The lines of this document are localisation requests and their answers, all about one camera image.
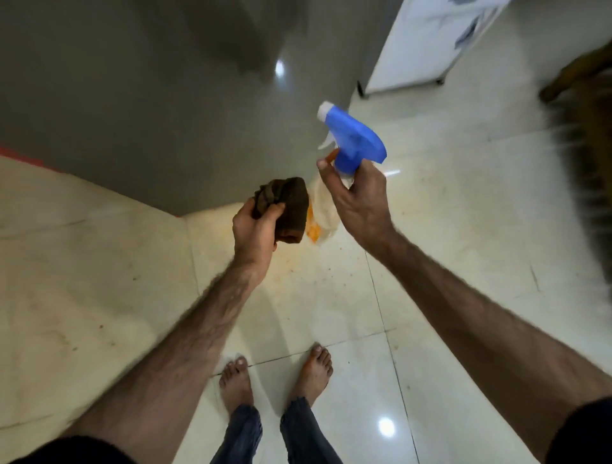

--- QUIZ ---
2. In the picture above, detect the person's right hand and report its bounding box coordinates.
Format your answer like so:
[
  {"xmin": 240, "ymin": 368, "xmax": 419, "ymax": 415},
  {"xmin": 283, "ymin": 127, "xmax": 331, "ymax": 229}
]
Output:
[{"xmin": 316, "ymin": 149, "xmax": 395, "ymax": 254}]

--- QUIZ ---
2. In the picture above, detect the person's left hand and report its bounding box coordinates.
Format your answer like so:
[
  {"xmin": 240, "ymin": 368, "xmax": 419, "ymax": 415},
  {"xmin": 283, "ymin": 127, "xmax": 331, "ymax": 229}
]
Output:
[{"xmin": 231, "ymin": 197, "xmax": 286, "ymax": 287}]

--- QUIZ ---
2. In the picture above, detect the brown checked cloth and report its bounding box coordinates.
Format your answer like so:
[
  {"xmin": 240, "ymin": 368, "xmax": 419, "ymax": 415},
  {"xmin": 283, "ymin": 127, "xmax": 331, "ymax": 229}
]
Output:
[{"xmin": 252, "ymin": 177, "xmax": 310, "ymax": 245}]

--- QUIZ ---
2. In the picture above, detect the spray bottle blue trigger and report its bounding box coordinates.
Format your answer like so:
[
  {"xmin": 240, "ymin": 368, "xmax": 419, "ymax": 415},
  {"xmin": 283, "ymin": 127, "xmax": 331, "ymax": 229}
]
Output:
[{"xmin": 305, "ymin": 100, "xmax": 388, "ymax": 245}]

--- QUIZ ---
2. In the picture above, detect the plain silver refrigerator door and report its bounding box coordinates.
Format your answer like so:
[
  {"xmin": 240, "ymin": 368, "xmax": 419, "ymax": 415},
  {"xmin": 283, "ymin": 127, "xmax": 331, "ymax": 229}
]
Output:
[{"xmin": 0, "ymin": 0, "xmax": 405, "ymax": 217}]

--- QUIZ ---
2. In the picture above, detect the red plastic bucket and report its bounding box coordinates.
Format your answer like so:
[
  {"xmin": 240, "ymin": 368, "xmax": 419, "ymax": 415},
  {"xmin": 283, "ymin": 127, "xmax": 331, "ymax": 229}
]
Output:
[{"xmin": 0, "ymin": 145, "xmax": 63, "ymax": 173}]

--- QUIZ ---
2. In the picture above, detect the person's left forearm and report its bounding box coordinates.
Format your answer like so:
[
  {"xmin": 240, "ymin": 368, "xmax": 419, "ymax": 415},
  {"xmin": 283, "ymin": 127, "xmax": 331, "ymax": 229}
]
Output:
[{"xmin": 62, "ymin": 263, "xmax": 261, "ymax": 464}]

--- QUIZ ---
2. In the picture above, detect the person's right forearm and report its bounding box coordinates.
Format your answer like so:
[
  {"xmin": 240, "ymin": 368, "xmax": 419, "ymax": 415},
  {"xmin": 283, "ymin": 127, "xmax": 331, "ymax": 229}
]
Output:
[{"xmin": 372, "ymin": 231, "xmax": 612, "ymax": 462}]

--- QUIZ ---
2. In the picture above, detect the person's left bare foot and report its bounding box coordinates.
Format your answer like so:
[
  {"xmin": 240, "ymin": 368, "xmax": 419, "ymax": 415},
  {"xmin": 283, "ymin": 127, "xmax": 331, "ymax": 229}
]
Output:
[{"xmin": 219, "ymin": 356, "xmax": 255, "ymax": 416}]

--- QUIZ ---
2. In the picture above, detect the person's bare foot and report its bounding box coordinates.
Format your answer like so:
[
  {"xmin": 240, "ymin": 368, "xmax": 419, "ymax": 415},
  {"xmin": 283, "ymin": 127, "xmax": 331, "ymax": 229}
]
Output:
[
  {"xmin": 289, "ymin": 343, "xmax": 335, "ymax": 407},
  {"xmin": 219, "ymin": 356, "xmax": 255, "ymax": 416}
]

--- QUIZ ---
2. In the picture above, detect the person's right bare foot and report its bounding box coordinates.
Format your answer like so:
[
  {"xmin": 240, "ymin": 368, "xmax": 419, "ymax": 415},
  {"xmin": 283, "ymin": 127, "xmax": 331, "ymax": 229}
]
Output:
[{"xmin": 289, "ymin": 343, "xmax": 335, "ymax": 407}]

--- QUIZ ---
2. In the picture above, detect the person's left trouser leg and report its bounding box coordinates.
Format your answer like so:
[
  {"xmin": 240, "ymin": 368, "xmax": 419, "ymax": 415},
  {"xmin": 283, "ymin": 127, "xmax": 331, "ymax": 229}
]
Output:
[{"xmin": 209, "ymin": 405, "xmax": 264, "ymax": 464}]

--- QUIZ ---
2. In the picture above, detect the person's trouser leg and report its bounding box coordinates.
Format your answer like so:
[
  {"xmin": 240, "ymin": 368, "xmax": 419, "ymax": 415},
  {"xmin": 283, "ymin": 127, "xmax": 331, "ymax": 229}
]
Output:
[
  {"xmin": 209, "ymin": 405, "xmax": 264, "ymax": 464},
  {"xmin": 279, "ymin": 396, "xmax": 344, "ymax": 464}
]

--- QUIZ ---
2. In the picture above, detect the person's right trouser leg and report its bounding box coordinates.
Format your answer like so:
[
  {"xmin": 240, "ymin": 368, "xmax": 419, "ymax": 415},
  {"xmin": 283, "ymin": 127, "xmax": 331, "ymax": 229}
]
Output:
[{"xmin": 279, "ymin": 396, "xmax": 344, "ymax": 464}]

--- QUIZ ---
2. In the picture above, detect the small white cabinet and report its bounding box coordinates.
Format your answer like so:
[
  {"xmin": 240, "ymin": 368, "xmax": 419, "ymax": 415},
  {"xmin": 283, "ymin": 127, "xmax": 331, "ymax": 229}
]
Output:
[{"xmin": 356, "ymin": 0, "xmax": 513, "ymax": 99}]

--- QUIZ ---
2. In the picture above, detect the light wooden table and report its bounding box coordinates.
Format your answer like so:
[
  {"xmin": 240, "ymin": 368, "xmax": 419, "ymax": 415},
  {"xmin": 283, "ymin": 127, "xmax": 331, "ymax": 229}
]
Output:
[{"xmin": 537, "ymin": 40, "xmax": 612, "ymax": 268}]

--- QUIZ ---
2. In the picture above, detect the dark blue left sleeve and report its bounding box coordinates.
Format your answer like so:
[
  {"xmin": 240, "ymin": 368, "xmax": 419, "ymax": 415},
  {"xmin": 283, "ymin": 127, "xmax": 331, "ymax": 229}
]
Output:
[{"xmin": 9, "ymin": 435, "xmax": 137, "ymax": 464}]

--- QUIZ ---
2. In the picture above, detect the dark blue sleeve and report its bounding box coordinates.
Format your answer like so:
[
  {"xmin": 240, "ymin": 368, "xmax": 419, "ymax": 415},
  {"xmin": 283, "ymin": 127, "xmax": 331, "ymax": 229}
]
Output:
[
  {"xmin": 544, "ymin": 397, "xmax": 612, "ymax": 464},
  {"xmin": 9, "ymin": 435, "xmax": 137, "ymax": 464}
]

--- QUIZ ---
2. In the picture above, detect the dark blue right sleeve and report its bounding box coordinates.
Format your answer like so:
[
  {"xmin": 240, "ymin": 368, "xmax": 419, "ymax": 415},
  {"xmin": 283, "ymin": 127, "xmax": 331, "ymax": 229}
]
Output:
[{"xmin": 544, "ymin": 397, "xmax": 612, "ymax": 464}]

